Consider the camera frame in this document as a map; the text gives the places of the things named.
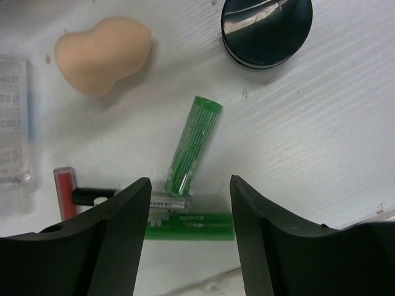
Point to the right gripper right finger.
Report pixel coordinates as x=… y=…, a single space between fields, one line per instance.
x=282 y=253

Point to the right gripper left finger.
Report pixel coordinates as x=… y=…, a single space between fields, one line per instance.
x=95 y=253

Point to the black silver mascara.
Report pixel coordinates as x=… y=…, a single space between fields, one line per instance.
x=84 y=196

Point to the red lip pencil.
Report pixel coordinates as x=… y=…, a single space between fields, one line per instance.
x=65 y=182

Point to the green lip balm stick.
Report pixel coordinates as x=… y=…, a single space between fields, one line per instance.
x=190 y=227

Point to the clear plastic bottle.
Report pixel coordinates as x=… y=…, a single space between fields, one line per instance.
x=15 y=151

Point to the green lip balm tube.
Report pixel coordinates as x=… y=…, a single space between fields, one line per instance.
x=199 y=127

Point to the beige makeup sponge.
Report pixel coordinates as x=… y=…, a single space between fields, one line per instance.
x=92 y=61

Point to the black round compact jar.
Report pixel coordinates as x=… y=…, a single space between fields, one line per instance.
x=260 y=34

